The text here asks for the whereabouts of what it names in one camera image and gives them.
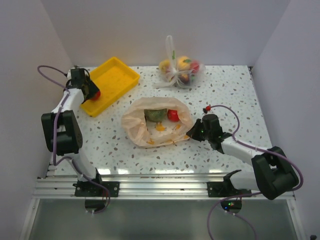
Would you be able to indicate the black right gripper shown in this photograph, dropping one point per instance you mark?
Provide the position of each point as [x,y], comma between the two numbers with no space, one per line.
[192,133]

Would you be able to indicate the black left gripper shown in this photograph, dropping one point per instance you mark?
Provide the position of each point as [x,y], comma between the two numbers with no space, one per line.
[93,88]

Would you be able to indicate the small red fruit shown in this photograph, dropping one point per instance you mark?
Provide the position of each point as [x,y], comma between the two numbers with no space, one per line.
[96,96]

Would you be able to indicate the orange banana print plastic bag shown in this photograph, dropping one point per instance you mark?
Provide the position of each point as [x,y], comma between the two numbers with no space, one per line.
[148,134]

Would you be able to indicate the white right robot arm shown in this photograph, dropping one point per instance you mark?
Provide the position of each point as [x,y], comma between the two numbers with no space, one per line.
[272,174]

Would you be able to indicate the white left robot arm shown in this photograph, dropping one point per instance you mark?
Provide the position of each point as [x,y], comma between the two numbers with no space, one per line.
[63,135]

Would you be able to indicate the clear plastic bag of fruit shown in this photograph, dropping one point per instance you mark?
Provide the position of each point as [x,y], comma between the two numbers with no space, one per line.
[179,71]

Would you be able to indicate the yellow plastic tray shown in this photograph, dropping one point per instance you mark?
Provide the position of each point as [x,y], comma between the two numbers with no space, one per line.
[114,79]

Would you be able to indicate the red apple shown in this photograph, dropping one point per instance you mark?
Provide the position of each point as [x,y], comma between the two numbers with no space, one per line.
[172,115]

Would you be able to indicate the green netted melon half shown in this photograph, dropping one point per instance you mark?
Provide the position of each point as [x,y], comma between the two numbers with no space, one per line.
[155,115]

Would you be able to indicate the aluminium mounting rail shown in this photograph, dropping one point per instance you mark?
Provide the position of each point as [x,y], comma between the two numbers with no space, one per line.
[136,186]

